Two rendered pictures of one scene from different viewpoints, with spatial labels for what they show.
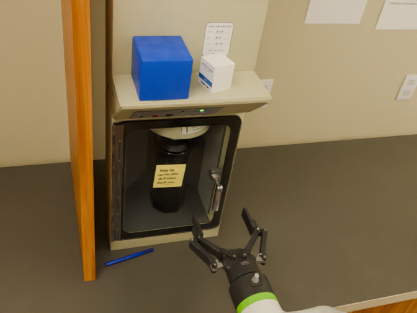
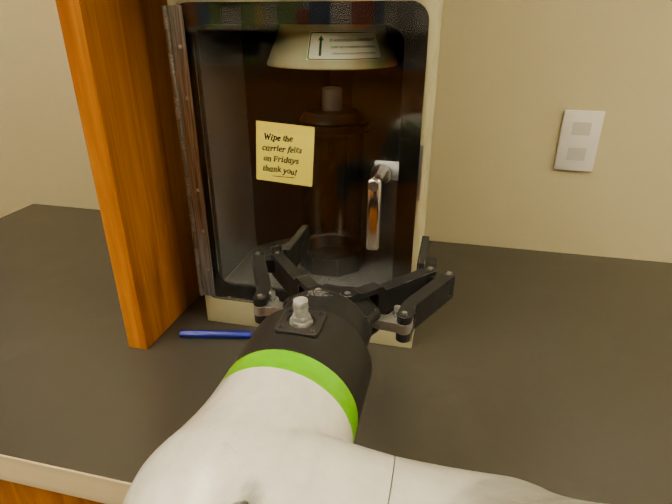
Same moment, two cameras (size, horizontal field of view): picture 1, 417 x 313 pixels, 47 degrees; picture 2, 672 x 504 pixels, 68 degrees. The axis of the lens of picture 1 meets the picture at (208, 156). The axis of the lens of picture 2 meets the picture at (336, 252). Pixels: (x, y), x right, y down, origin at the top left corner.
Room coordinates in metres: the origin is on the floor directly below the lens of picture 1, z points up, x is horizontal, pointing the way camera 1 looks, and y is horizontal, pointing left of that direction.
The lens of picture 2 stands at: (0.44, -0.33, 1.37)
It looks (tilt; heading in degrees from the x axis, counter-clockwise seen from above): 25 degrees down; 36
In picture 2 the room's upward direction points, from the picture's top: straight up
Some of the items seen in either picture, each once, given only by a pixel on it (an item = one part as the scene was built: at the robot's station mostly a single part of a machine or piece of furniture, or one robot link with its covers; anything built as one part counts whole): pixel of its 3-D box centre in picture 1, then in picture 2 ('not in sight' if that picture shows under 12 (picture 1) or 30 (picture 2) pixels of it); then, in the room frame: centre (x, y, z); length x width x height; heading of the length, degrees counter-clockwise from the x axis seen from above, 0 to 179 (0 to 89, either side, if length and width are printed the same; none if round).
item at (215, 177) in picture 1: (215, 192); (376, 207); (0.93, -0.03, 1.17); 0.05 x 0.03 x 0.10; 22
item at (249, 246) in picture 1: (250, 245); (390, 295); (0.79, -0.14, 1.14); 0.11 x 0.01 x 0.04; 161
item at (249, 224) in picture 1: (247, 220); (422, 261); (0.87, -0.13, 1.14); 0.07 x 0.01 x 0.03; 23
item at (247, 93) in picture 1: (190, 105); not in sight; (0.87, 0.06, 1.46); 0.32 x 0.11 x 0.10; 113
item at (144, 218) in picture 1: (174, 182); (298, 175); (0.91, 0.08, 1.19); 0.30 x 0.01 x 0.40; 112
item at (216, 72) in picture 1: (216, 72); not in sight; (0.89, 0.01, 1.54); 0.05 x 0.05 x 0.06; 40
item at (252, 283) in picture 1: (252, 292); (301, 374); (0.65, -0.15, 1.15); 0.09 x 0.06 x 0.12; 113
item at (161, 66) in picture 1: (161, 68); not in sight; (0.84, 0.12, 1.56); 0.10 x 0.10 x 0.09; 23
